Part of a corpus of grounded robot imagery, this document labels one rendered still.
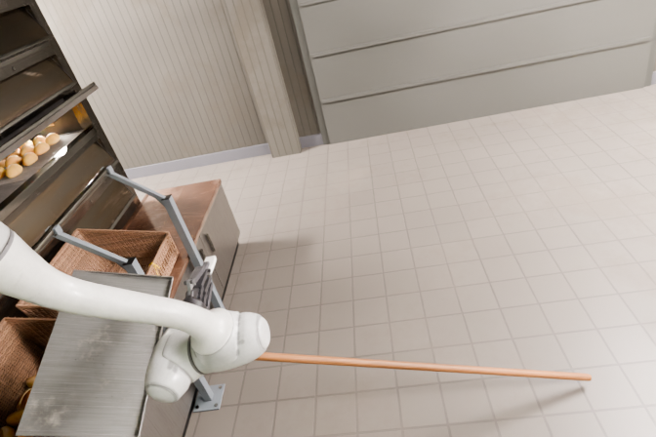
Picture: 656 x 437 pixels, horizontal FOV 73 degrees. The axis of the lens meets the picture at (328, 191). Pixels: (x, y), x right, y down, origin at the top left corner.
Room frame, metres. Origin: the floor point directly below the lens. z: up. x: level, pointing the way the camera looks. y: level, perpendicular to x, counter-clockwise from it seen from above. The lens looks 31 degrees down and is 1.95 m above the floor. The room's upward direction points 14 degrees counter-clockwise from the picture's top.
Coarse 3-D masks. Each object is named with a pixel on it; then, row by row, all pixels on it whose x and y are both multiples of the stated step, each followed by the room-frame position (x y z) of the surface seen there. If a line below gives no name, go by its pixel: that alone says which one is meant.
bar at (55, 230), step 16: (96, 176) 1.92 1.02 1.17; (112, 176) 1.99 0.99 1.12; (144, 192) 1.98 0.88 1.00; (176, 208) 1.98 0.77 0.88; (176, 224) 1.96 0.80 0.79; (48, 240) 1.47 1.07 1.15; (64, 240) 1.52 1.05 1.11; (80, 240) 1.53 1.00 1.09; (192, 240) 1.99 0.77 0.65; (112, 256) 1.50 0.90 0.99; (192, 256) 1.96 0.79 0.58; (128, 272) 1.48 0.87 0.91; (208, 384) 1.52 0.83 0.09; (224, 384) 1.55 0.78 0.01; (208, 400) 1.48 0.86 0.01
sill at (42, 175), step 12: (84, 132) 2.62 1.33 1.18; (96, 132) 2.66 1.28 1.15; (72, 144) 2.44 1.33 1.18; (84, 144) 2.51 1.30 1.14; (60, 156) 2.30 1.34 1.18; (48, 168) 2.16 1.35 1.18; (36, 180) 2.05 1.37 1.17; (24, 192) 1.95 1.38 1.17; (0, 204) 1.86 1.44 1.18; (12, 204) 1.85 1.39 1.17; (0, 216) 1.77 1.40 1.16
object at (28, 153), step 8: (40, 136) 2.59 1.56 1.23; (48, 136) 2.54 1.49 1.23; (56, 136) 2.57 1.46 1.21; (24, 144) 2.56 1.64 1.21; (32, 144) 2.61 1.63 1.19; (40, 144) 2.43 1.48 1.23; (48, 144) 2.47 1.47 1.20; (16, 152) 2.45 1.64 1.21; (24, 152) 2.41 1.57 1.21; (32, 152) 2.44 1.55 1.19; (40, 152) 2.40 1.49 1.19; (8, 160) 2.30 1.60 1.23; (16, 160) 2.32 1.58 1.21; (24, 160) 2.27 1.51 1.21; (32, 160) 2.29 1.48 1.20; (0, 168) 2.22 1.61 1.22; (8, 168) 2.17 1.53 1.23; (16, 168) 2.18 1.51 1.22; (0, 176) 2.18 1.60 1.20; (8, 176) 2.14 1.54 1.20; (16, 176) 2.16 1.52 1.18
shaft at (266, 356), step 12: (264, 360) 1.11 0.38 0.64; (276, 360) 1.11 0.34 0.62; (288, 360) 1.11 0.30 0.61; (300, 360) 1.11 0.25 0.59; (312, 360) 1.11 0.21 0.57; (324, 360) 1.11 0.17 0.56; (336, 360) 1.11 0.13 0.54; (348, 360) 1.12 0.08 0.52; (360, 360) 1.12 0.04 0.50; (372, 360) 1.12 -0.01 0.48; (384, 360) 1.13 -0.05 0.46; (444, 372) 1.10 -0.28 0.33; (456, 372) 1.10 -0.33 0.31; (468, 372) 1.10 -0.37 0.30; (480, 372) 1.10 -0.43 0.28; (492, 372) 1.10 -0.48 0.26; (504, 372) 1.10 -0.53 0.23; (516, 372) 1.10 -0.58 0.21; (528, 372) 1.10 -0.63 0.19; (540, 372) 1.10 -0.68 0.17; (552, 372) 1.11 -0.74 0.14; (564, 372) 1.11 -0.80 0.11
